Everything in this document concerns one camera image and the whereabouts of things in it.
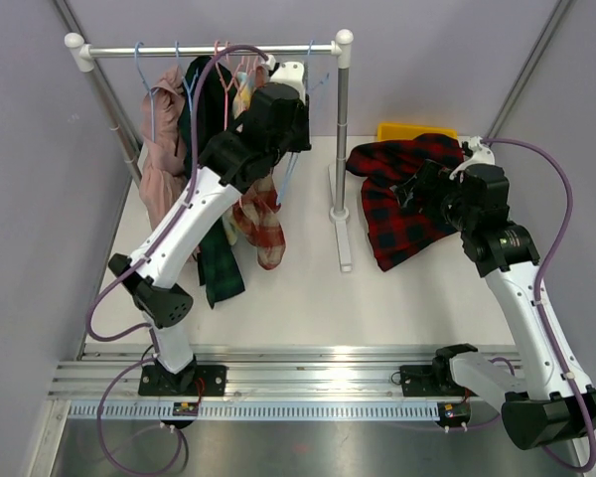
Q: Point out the blue wire hanger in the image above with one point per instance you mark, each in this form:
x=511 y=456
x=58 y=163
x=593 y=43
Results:
x=315 y=99

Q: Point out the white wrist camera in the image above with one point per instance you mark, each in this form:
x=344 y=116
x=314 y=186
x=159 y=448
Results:
x=293 y=74
x=475 y=152

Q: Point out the pink hanger on rail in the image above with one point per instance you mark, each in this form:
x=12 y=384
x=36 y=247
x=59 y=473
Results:
x=222 y=84

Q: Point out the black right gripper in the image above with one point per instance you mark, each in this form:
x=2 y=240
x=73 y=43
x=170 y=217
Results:
x=431 y=176

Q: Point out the red black plaid skirt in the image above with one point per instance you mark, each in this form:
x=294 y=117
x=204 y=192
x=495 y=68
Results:
x=395 y=234

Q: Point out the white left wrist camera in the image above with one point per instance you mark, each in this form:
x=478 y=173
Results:
x=293 y=74

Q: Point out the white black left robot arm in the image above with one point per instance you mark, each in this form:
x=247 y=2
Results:
x=227 y=169

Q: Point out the pink hanger with plaid skirt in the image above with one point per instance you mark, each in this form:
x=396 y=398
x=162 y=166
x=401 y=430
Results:
x=242 y=70

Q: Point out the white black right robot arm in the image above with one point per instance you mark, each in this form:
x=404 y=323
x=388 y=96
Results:
x=555 y=399

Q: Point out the pastel tie-dye garment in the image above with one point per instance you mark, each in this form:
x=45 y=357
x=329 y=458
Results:
x=241 y=102

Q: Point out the red beige plaid skirt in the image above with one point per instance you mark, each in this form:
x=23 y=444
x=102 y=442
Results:
x=255 y=216

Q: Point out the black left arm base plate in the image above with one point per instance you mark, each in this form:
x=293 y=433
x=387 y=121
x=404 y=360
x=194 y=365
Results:
x=213 y=380

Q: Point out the yellow plastic tray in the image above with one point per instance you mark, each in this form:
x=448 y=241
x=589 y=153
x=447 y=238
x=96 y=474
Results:
x=387 y=131

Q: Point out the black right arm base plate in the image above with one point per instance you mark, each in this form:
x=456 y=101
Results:
x=419 y=381

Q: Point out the aluminium mounting rail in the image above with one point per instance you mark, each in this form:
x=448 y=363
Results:
x=341 y=373

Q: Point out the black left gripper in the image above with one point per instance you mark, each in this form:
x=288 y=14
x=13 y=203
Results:
x=300 y=114

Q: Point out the dark green plaid skirt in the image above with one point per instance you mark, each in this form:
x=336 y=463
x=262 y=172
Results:
x=217 y=267

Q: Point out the white slotted cable duct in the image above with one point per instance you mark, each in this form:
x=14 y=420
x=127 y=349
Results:
x=258 y=410

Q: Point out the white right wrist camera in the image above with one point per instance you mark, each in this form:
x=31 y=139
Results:
x=475 y=152

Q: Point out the pink pleated skirt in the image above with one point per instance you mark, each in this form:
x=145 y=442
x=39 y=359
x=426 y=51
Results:
x=163 y=176

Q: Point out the silver white clothes rack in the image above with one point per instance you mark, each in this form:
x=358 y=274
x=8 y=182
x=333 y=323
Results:
x=85 y=56

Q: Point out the blue hanger with pink skirt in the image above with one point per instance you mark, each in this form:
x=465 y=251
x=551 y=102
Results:
x=151 y=94

